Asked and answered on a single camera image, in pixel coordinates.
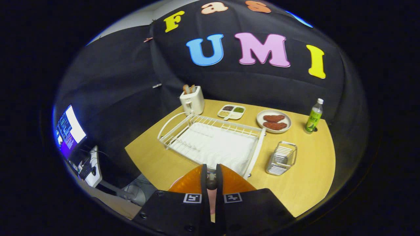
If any white four-compartment grain dish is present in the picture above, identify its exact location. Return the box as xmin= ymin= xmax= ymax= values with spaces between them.
xmin=217 ymin=104 xmax=246 ymax=121

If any cream round plate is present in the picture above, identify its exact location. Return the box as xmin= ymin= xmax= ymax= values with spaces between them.
xmin=256 ymin=109 xmax=292 ymax=134

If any white drip tray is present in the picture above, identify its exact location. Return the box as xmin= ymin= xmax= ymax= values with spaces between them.
xmin=172 ymin=123 xmax=258 ymax=176

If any green label drink bottle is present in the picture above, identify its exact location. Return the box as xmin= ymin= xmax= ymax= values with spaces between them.
xmin=304 ymin=98 xmax=324 ymax=134

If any white toaster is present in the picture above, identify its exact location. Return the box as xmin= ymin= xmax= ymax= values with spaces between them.
xmin=179 ymin=86 xmax=205 ymax=116

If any dark metal spoon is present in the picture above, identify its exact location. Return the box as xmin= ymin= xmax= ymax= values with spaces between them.
xmin=207 ymin=172 xmax=218 ymax=191

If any pink plate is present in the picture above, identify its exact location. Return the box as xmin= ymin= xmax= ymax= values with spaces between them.
xmin=207 ymin=189 xmax=217 ymax=215

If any black backdrop cloth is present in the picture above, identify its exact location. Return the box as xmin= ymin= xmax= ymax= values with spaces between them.
xmin=52 ymin=0 xmax=369 ymax=197

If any computer monitor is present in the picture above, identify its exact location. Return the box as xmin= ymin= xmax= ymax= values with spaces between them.
xmin=54 ymin=104 xmax=87 ymax=161

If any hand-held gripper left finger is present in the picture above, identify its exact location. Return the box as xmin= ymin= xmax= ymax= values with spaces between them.
xmin=131 ymin=164 xmax=212 ymax=236

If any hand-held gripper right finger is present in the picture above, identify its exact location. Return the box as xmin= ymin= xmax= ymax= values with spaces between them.
xmin=216 ymin=164 xmax=296 ymax=236

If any clear wire basket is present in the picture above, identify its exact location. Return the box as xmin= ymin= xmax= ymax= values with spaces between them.
xmin=266 ymin=141 xmax=298 ymax=176

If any white wire dish rack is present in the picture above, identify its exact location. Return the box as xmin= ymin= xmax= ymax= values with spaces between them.
xmin=157 ymin=111 xmax=266 ymax=180

